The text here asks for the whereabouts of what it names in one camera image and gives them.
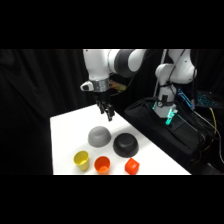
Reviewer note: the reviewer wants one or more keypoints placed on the yellow plastic cup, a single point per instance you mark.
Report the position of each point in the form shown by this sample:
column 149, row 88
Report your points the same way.
column 81, row 160

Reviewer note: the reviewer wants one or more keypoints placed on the black curtain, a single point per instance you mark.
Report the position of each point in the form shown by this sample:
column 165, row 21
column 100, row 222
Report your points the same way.
column 33, row 110

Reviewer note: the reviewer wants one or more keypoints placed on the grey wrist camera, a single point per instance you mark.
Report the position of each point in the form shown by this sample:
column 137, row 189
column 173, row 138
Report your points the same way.
column 86, row 86

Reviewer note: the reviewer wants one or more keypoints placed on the red-orange cube block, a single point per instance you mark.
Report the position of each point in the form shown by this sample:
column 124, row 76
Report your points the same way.
column 132, row 166

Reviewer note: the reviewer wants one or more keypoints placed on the orange plastic cup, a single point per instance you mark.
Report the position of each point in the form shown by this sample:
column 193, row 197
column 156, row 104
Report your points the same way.
column 102, row 164

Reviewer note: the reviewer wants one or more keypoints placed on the black upturned bowl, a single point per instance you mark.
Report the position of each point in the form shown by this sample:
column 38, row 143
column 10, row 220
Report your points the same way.
column 125, row 144

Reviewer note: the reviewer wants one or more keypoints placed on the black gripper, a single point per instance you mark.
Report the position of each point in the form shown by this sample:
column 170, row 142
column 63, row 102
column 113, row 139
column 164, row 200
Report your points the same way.
column 101, row 97

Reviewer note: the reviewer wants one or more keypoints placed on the blue-lit electronics box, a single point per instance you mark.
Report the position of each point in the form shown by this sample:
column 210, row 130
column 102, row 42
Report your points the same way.
column 200, row 98

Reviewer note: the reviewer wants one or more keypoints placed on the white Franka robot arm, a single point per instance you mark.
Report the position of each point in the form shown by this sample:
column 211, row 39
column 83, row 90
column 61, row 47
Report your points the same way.
column 100, row 65

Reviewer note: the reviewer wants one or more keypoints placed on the black robot stand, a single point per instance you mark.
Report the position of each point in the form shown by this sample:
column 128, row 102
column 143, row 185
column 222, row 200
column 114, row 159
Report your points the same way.
column 166, row 133

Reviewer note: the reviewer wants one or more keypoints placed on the grey upturned bowl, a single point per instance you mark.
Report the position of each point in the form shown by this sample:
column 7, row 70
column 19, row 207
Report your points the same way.
column 99, row 136

